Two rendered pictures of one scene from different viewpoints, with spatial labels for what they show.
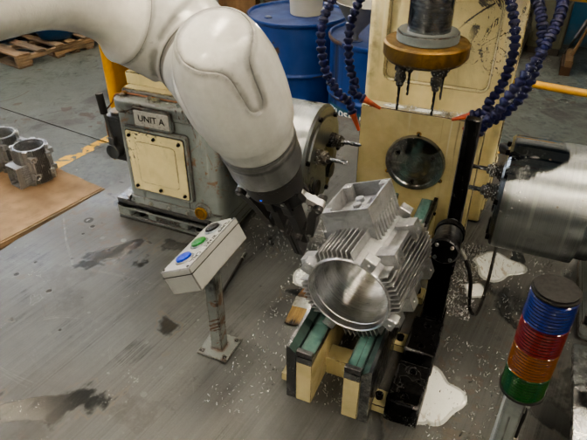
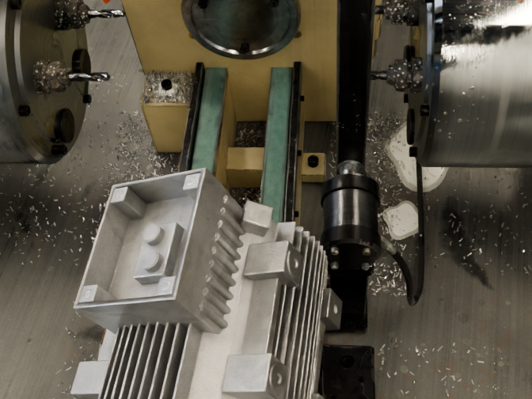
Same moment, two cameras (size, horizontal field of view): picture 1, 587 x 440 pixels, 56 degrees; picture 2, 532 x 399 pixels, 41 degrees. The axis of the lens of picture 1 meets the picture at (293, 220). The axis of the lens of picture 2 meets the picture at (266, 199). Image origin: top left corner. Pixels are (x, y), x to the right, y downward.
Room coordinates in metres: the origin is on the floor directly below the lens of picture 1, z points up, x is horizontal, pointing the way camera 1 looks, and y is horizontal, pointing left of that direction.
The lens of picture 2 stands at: (0.56, -0.15, 1.61)
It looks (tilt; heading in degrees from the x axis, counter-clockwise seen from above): 56 degrees down; 347
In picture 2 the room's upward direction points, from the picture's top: 8 degrees counter-clockwise
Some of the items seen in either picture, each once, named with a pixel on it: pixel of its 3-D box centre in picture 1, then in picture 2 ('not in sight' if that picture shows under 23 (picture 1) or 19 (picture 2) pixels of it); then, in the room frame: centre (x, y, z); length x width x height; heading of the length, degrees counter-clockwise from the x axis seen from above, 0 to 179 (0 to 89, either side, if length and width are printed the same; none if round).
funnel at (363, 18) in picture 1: (359, 26); not in sight; (2.79, -0.33, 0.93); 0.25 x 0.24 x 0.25; 149
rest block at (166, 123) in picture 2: not in sight; (174, 111); (1.24, -0.19, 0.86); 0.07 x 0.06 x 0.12; 67
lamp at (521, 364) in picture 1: (533, 354); not in sight; (0.52, -0.33, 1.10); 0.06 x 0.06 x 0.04
